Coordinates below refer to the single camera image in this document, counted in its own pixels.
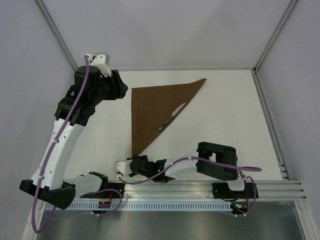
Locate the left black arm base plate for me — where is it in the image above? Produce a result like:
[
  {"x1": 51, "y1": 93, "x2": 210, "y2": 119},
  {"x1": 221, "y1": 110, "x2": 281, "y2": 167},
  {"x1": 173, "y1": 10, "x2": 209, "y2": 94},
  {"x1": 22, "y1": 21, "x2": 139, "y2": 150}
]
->
[{"x1": 80, "y1": 182, "x2": 125, "y2": 200}]

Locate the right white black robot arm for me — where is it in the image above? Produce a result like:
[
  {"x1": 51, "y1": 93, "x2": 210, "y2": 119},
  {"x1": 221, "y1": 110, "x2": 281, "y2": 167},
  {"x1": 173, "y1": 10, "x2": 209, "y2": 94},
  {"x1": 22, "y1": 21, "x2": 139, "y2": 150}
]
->
[{"x1": 116, "y1": 142, "x2": 247, "y2": 198}]

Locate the right aluminium side rail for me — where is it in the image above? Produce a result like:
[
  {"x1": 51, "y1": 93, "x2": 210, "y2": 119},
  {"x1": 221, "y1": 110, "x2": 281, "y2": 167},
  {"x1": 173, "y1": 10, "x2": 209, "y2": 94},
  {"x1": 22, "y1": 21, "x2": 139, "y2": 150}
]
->
[{"x1": 250, "y1": 68, "x2": 292, "y2": 181}]

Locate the brown cloth napkin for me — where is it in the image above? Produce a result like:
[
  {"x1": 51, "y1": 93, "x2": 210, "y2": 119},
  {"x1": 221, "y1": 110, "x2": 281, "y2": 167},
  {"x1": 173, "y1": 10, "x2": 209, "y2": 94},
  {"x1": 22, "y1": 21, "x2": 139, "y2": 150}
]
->
[{"x1": 131, "y1": 78, "x2": 206, "y2": 156}]

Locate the white slotted cable duct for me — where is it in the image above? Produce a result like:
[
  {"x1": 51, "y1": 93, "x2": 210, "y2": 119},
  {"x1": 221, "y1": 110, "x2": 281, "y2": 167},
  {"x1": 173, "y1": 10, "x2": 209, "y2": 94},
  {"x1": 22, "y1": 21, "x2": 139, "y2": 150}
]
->
[{"x1": 44, "y1": 201, "x2": 232, "y2": 211}]

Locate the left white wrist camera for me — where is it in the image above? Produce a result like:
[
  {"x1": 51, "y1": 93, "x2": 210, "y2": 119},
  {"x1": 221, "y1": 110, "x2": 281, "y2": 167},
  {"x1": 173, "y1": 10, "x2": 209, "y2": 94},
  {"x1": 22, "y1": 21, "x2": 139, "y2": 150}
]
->
[{"x1": 86, "y1": 52, "x2": 112, "y2": 77}]

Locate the left aluminium frame post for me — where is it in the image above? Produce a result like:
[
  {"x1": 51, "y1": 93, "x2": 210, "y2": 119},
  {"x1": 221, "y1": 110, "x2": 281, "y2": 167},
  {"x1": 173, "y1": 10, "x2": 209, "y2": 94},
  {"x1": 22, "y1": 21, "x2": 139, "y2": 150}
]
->
[{"x1": 34, "y1": 0, "x2": 78, "y2": 71}]

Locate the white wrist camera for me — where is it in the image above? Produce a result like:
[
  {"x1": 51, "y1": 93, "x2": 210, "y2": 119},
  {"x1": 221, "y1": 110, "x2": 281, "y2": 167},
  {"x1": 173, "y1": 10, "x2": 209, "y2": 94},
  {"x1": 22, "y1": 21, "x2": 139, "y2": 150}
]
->
[
  {"x1": 86, "y1": 52, "x2": 112, "y2": 77},
  {"x1": 115, "y1": 160, "x2": 133, "y2": 178}
]

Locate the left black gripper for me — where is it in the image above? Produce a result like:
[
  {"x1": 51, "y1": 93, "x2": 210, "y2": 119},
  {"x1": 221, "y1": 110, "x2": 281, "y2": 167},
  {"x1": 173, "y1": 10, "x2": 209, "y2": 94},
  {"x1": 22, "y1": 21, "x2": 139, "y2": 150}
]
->
[{"x1": 91, "y1": 70, "x2": 129, "y2": 106}]

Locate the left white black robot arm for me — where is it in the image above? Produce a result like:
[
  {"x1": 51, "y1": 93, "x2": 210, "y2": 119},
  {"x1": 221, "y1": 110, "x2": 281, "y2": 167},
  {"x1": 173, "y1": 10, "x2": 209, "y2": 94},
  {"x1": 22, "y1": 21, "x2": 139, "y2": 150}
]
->
[{"x1": 19, "y1": 66, "x2": 128, "y2": 210}]

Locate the aluminium frame post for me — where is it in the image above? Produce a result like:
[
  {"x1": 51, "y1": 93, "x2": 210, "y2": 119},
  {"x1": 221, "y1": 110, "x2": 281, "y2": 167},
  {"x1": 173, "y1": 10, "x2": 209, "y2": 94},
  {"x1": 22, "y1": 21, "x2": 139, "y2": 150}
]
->
[
  {"x1": 34, "y1": 0, "x2": 78, "y2": 71},
  {"x1": 252, "y1": 0, "x2": 300, "y2": 74}
]

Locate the green handled table knife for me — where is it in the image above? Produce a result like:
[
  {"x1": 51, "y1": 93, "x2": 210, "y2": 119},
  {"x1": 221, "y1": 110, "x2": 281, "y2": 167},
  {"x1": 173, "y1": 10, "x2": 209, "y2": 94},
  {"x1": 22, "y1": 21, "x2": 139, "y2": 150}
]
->
[{"x1": 158, "y1": 102, "x2": 186, "y2": 132}]

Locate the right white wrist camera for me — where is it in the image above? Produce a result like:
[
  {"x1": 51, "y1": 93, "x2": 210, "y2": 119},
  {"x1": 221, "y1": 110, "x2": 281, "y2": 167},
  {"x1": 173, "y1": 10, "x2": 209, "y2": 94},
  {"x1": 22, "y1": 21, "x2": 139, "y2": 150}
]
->
[{"x1": 115, "y1": 160, "x2": 133, "y2": 178}]

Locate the right aluminium frame post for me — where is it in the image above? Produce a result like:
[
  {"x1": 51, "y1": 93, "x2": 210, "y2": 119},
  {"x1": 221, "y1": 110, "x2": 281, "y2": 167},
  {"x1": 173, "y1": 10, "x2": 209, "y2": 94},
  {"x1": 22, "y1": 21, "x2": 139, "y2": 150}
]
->
[{"x1": 252, "y1": 0, "x2": 300, "y2": 74}]

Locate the aluminium front rail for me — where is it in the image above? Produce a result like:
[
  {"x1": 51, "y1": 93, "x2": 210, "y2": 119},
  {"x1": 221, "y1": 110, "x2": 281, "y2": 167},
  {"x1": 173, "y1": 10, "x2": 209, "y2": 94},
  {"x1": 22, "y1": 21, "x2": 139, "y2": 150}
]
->
[{"x1": 122, "y1": 180, "x2": 307, "y2": 201}]

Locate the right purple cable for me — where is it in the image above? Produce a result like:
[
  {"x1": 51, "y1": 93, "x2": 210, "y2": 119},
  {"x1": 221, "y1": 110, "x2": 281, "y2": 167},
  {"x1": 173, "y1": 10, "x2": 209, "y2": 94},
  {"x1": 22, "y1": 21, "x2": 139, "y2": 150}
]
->
[{"x1": 117, "y1": 156, "x2": 263, "y2": 218}]

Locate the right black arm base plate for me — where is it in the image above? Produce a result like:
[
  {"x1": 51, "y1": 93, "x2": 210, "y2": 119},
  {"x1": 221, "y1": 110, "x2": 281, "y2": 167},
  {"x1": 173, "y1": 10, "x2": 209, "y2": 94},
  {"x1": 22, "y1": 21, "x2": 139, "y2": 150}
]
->
[{"x1": 211, "y1": 182, "x2": 259, "y2": 201}]

